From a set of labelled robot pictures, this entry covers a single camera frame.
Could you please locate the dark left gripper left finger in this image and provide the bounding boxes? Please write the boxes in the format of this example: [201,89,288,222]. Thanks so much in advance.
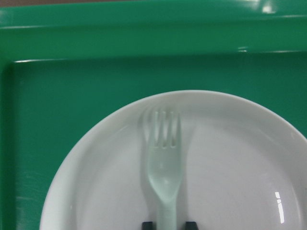
[142,221,156,230]

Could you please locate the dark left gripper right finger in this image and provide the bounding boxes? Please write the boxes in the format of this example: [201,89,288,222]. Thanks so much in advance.
[184,221,198,230]

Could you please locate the pale green plastic fork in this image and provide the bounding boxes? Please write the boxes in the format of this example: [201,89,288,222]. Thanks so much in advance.
[146,111,183,230]

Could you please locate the white round plate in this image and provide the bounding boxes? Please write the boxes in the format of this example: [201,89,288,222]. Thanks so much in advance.
[40,91,307,230]

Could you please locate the green plastic tray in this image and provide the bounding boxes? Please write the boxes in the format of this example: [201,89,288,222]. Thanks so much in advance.
[0,0,307,230]

